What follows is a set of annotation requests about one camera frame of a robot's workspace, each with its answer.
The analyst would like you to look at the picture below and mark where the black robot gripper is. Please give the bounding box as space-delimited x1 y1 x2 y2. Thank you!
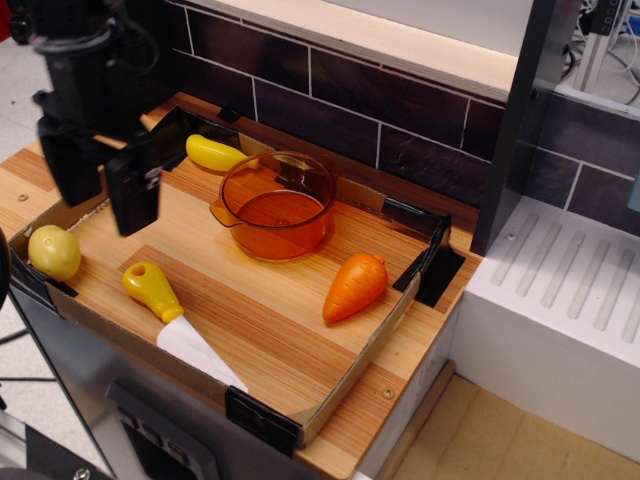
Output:
29 1 163 236

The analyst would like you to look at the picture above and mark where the yellow toy banana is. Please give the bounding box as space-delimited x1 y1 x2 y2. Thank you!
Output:
185 134 259 173

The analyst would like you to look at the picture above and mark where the white ribbed drainer counter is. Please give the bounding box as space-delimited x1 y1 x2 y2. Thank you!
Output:
450 198 639 460

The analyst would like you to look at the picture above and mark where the silver toy oven front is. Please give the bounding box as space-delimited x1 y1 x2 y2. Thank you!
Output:
9 281 318 479

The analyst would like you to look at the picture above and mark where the yellow-handled toy knife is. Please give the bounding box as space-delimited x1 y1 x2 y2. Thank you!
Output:
122 261 248 393

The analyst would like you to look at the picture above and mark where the orange transparent plastic pot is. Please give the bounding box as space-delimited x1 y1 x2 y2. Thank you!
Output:
210 151 337 261

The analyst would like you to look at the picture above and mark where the yellow-green toy potato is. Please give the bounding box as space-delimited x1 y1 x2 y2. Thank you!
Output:
28 225 81 282

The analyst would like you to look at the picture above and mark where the orange toy carrot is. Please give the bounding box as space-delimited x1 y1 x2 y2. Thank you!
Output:
322 252 388 323

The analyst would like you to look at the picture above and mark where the dark grey vertical post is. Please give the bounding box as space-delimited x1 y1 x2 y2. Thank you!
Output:
471 0 580 256

